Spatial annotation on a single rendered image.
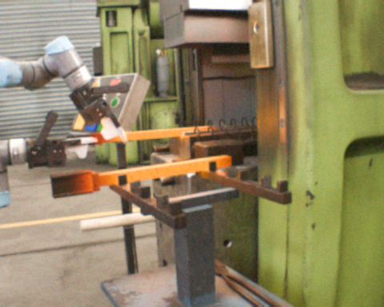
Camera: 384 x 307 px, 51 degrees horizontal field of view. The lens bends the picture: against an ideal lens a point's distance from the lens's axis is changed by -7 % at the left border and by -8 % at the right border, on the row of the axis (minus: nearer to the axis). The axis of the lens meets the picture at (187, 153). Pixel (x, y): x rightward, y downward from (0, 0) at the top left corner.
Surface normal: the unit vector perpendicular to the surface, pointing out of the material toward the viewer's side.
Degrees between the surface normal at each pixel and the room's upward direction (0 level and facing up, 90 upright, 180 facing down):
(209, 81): 90
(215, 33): 90
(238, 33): 90
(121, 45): 89
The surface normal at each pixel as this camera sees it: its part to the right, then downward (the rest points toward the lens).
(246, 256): 0.34, 0.14
